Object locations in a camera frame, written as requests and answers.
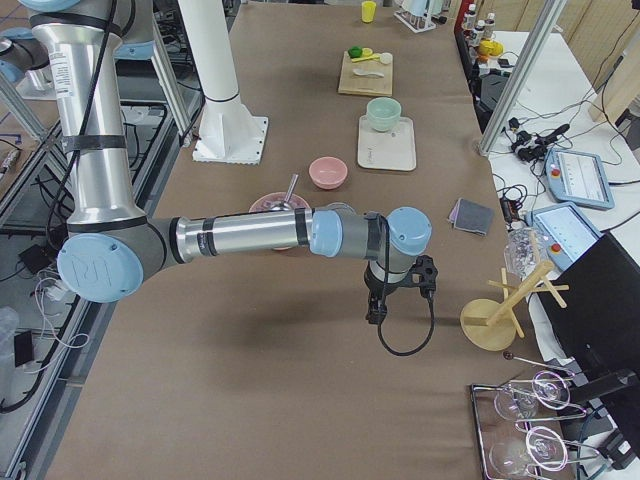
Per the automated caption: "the white toy bun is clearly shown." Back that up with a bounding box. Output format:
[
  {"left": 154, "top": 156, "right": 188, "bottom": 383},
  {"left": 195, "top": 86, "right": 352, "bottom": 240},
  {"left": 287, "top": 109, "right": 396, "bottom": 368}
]
[{"left": 380, "top": 52, "right": 393, "bottom": 65}]

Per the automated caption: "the clear crumpled plastic bag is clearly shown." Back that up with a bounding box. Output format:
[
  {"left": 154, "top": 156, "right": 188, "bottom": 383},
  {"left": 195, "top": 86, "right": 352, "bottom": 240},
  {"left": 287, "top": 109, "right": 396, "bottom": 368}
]
[{"left": 504, "top": 227, "right": 542, "bottom": 278}]

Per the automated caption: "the upper wine glass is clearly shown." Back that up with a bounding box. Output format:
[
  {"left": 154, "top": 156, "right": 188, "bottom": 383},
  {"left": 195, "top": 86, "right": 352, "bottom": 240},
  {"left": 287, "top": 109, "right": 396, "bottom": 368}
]
[{"left": 494, "top": 370, "right": 570, "bottom": 421}]

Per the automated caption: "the wine glass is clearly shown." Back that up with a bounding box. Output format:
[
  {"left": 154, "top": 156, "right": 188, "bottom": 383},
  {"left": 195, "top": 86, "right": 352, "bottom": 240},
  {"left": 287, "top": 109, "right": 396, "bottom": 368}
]
[
  {"left": 494, "top": 370, "right": 570, "bottom": 421},
  {"left": 489, "top": 426, "right": 569, "bottom": 479}
]

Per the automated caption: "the wooden cutting board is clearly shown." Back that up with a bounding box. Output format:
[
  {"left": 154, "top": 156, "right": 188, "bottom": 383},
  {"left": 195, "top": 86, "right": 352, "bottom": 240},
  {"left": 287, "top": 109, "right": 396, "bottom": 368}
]
[{"left": 338, "top": 51, "right": 394, "bottom": 97}]

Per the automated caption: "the grey folded cloth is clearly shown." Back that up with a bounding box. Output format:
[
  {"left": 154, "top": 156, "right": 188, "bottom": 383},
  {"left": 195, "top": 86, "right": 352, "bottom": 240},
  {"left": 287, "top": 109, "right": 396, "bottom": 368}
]
[{"left": 448, "top": 198, "right": 494, "bottom": 236}]

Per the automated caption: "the wooden mug tree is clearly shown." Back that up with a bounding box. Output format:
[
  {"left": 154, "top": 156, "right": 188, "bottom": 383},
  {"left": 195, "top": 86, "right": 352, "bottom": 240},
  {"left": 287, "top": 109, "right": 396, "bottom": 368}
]
[{"left": 460, "top": 229, "right": 569, "bottom": 351}]

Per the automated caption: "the yellow toy fruit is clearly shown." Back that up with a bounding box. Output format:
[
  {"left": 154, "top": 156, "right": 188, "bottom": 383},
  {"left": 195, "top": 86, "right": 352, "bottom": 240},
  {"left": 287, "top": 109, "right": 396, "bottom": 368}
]
[{"left": 477, "top": 39, "right": 504, "bottom": 57}]

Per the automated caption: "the small black box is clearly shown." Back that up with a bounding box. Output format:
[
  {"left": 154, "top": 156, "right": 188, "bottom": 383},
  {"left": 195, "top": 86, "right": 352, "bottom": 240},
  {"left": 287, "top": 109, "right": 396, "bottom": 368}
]
[{"left": 14, "top": 330, "right": 34, "bottom": 367}]

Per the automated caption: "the lower wine glass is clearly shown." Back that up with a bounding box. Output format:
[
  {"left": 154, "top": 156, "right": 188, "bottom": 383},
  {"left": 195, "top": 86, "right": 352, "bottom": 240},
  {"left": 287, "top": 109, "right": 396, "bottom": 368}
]
[{"left": 489, "top": 426, "right": 569, "bottom": 479}]

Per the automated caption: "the metal whisk handle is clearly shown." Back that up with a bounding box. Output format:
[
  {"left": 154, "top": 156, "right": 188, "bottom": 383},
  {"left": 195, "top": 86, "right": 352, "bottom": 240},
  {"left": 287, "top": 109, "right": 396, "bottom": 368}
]
[{"left": 283, "top": 173, "right": 299, "bottom": 206}]

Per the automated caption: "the metal glass rack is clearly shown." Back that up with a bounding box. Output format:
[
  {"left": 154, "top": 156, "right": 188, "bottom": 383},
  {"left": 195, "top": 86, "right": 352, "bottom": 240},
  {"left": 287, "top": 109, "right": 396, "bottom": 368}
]
[{"left": 470, "top": 370, "right": 600, "bottom": 479}]

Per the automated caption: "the white rabbit tray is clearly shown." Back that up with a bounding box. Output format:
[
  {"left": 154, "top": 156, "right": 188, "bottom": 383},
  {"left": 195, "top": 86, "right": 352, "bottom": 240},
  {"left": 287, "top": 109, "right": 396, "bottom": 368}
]
[{"left": 357, "top": 115, "right": 417, "bottom": 172}]

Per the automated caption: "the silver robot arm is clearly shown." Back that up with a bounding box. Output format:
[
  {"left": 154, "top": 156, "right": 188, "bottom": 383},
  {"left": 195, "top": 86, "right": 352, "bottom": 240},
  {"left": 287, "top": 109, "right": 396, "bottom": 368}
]
[{"left": 27, "top": 1, "right": 437, "bottom": 324}]

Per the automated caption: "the aluminium frame post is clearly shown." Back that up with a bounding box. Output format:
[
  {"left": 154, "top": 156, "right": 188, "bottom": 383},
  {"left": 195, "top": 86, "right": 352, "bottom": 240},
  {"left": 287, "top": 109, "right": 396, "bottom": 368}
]
[{"left": 478, "top": 0, "right": 567, "bottom": 157}]

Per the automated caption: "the blue teach pendant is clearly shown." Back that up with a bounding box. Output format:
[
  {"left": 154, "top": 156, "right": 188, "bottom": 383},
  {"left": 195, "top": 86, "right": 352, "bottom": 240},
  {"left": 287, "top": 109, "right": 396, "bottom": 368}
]
[
  {"left": 526, "top": 202, "right": 602, "bottom": 271},
  {"left": 545, "top": 148, "right": 615, "bottom": 210}
]

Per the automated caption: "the green toy vegetable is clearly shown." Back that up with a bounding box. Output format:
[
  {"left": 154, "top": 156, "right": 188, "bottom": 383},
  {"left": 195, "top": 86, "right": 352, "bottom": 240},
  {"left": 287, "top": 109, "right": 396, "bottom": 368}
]
[{"left": 347, "top": 46, "right": 362, "bottom": 58}]

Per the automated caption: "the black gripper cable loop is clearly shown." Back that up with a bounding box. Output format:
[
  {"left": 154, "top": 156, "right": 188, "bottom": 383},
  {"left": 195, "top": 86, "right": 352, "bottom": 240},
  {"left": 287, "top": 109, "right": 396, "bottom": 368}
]
[{"left": 375, "top": 289, "right": 435, "bottom": 357}]

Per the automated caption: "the white wire rack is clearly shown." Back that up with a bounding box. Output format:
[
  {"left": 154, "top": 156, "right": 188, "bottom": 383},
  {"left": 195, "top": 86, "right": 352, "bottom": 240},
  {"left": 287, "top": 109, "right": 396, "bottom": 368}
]
[{"left": 394, "top": 0, "right": 436, "bottom": 33}]

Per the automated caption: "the yellow plastic cup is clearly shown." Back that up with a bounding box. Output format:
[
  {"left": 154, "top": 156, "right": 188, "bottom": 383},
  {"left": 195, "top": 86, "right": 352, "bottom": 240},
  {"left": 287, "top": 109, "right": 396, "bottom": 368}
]
[{"left": 361, "top": 0, "right": 377, "bottom": 23}]

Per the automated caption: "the black monitor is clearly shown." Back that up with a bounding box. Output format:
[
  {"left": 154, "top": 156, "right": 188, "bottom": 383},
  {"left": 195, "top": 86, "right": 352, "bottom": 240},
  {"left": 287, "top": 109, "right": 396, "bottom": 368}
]
[{"left": 539, "top": 233, "right": 639, "bottom": 380}]

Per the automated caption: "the green bowl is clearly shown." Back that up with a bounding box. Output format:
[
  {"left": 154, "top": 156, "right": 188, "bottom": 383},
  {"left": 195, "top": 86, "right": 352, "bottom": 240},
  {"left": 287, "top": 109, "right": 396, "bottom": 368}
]
[{"left": 366, "top": 97, "right": 402, "bottom": 132}]

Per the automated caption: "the large pink mixing bowl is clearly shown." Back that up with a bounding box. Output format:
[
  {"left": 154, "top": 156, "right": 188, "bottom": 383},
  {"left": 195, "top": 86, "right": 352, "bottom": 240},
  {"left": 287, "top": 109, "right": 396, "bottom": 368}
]
[{"left": 249, "top": 192, "right": 311, "bottom": 250}]

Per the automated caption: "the lower blue teach pendant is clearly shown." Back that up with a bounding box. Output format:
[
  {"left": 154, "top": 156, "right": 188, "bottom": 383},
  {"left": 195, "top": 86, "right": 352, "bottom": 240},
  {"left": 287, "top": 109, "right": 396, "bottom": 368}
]
[{"left": 526, "top": 202, "right": 602, "bottom": 271}]

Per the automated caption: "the second grey robot base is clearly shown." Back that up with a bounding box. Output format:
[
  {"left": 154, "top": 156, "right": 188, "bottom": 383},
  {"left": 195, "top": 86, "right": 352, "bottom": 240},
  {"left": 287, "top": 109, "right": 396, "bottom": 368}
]
[{"left": 1, "top": 27, "right": 55, "bottom": 100}]

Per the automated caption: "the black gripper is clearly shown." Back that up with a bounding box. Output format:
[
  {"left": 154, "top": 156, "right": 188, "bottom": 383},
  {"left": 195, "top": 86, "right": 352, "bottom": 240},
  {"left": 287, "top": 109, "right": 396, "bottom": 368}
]
[{"left": 364, "top": 255, "right": 438, "bottom": 325}]

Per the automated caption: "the upper blue teach pendant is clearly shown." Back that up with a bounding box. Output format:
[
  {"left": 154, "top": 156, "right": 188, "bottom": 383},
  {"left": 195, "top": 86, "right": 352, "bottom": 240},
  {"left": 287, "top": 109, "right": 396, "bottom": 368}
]
[{"left": 545, "top": 148, "right": 615, "bottom": 210}]

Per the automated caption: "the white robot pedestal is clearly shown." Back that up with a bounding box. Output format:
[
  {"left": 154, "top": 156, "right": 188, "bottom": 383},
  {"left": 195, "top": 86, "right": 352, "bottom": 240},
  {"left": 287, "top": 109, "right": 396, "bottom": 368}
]
[{"left": 179, "top": 0, "right": 269, "bottom": 165}]

